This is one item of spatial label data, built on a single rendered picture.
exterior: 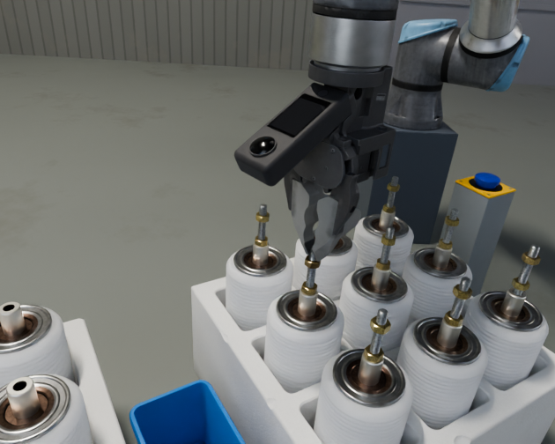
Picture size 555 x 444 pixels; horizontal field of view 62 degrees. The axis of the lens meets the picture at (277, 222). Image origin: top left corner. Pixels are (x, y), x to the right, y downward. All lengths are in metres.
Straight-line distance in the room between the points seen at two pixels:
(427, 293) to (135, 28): 2.78
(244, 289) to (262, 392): 0.14
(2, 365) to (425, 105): 0.94
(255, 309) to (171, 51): 2.67
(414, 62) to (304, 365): 0.76
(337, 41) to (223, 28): 2.73
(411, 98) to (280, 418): 0.80
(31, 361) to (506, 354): 0.55
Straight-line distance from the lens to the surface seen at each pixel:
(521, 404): 0.67
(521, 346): 0.65
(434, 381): 0.57
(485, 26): 1.04
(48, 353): 0.58
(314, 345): 0.56
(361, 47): 0.43
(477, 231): 0.85
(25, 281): 1.12
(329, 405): 0.51
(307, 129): 0.42
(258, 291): 0.63
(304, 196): 0.50
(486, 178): 0.85
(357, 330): 0.64
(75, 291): 1.06
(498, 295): 0.69
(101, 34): 3.28
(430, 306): 0.71
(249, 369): 0.61
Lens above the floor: 0.63
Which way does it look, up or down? 29 degrees down
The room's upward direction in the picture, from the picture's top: 4 degrees clockwise
